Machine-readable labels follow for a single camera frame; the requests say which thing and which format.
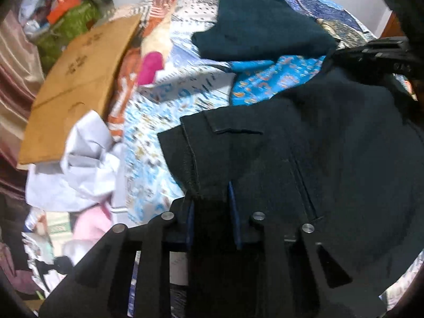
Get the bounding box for brown satin curtain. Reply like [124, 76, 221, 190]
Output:
[0, 9, 45, 202]

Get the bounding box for magenta cloth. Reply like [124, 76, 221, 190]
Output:
[137, 51, 164, 87]

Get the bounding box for blue orange patterned cloth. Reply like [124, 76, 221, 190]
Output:
[231, 55, 327, 107]

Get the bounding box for dark teal folded garment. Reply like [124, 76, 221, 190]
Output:
[191, 0, 339, 64]

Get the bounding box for white crumpled cloth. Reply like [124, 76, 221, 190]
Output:
[26, 110, 124, 213]

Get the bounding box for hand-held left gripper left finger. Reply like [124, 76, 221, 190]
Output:
[38, 196, 200, 318]

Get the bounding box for wooden headboard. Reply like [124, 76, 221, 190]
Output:
[378, 12, 409, 40]

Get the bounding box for orange box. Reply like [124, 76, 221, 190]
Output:
[46, 0, 81, 24]

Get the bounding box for patterned patchwork bed sheet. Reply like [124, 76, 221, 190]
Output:
[108, 0, 418, 308]

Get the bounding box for dark navy pants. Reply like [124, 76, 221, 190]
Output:
[157, 49, 422, 307]

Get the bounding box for brown cardboard sheet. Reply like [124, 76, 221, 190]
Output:
[17, 15, 144, 167]

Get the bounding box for pink cloth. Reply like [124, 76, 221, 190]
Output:
[71, 205, 114, 243]

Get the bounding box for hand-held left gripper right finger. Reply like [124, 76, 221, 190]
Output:
[227, 182, 389, 318]

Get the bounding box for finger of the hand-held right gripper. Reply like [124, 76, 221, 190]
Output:
[333, 37, 424, 81]

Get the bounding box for green patterned bag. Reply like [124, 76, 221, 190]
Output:
[36, 0, 101, 72]

